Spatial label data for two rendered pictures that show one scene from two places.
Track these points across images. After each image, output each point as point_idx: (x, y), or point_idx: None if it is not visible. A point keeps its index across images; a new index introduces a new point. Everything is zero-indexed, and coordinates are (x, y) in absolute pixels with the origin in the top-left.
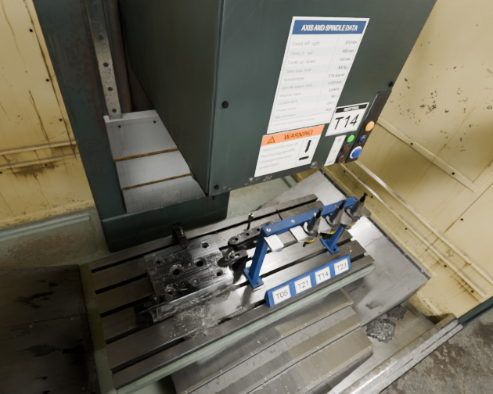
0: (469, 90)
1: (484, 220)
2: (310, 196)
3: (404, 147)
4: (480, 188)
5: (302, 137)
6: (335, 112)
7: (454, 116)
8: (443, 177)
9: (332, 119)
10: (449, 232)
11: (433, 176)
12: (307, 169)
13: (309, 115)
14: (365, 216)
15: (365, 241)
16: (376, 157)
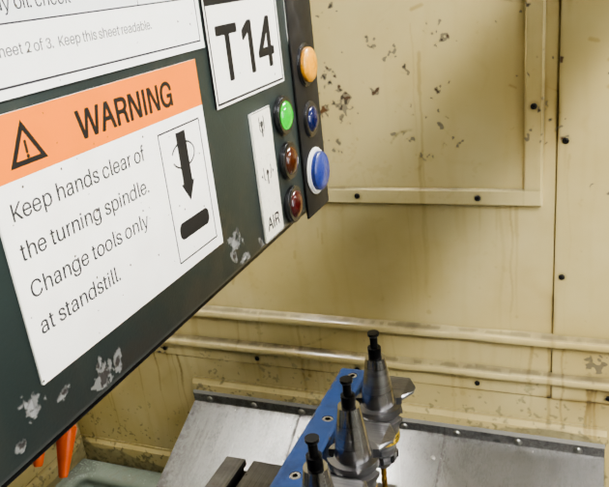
0: (386, 29)
1: (597, 247)
2: (224, 470)
3: (348, 213)
4: (543, 193)
5: (149, 124)
6: (204, 4)
7: (395, 91)
8: (465, 220)
9: (208, 36)
10: (561, 321)
11: (445, 232)
12: (227, 272)
13: (126, 6)
14: (405, 394)
15: (423, 481)
16: (305, 275)
